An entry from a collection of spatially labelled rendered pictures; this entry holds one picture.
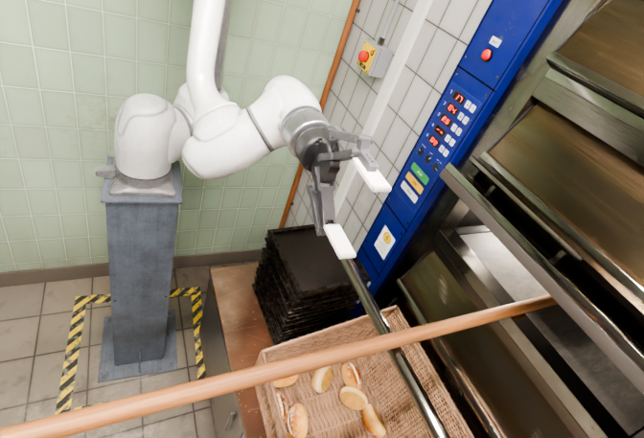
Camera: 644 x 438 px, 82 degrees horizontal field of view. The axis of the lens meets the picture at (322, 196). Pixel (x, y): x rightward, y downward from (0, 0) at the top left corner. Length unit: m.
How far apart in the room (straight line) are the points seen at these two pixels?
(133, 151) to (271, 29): 0.75
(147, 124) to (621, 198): 1.11
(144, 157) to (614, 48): 1.13
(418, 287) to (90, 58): 1.36
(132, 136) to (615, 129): 1.12
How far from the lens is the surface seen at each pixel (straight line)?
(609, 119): 0.94
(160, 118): 1.12
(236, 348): 1.41
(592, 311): 0.82
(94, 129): 1.71
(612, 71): 0.94
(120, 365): 2.02
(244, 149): 0.73
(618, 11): 1.01
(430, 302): 1.26
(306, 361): 0.71
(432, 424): 0.81
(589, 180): 0.96
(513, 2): 1.09
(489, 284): 1.13
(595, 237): 0.93
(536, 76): 1.04
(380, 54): 1.40
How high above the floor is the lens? 1.81
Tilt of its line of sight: 36 degrees down
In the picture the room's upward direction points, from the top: 22 degrees clockwise
